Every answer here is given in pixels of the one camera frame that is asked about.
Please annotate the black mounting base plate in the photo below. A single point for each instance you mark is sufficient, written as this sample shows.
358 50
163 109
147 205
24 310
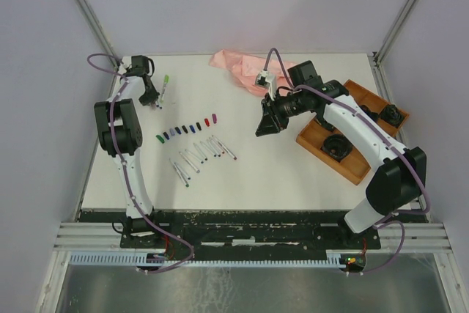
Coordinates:
251 235

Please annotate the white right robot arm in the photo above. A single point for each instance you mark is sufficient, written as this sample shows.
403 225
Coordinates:
399 172

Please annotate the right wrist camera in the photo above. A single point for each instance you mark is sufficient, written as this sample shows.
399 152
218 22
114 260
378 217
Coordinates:
267 80

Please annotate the aluminium frame post right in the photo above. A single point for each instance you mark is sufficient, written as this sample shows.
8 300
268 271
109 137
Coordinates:
396 27

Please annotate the green pen cap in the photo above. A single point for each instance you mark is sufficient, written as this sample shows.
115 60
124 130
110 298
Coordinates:
160 139

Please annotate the pink cloth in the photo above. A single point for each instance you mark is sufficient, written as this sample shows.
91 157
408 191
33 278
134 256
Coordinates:
244 69

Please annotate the light green capped pen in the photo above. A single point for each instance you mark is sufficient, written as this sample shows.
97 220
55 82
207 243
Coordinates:
164 87

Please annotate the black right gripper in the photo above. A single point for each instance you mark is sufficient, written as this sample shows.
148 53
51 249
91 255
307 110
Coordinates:
272 121

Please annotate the aluminium frame post left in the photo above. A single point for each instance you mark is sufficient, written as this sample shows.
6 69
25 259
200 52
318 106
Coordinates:
95 27

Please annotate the aluminium frame post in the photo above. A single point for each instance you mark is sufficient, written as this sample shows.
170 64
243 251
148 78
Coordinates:
396 27
95 27

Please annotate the wooden compartment tray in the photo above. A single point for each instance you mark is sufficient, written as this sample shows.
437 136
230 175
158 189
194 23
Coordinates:
336 150

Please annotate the green-tipped white pen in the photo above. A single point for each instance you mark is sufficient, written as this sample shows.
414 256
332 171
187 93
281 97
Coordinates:
179 173

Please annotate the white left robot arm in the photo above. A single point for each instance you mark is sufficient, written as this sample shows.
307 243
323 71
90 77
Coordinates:
120 135

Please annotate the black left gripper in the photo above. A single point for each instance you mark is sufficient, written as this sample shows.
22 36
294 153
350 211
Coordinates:
152 97

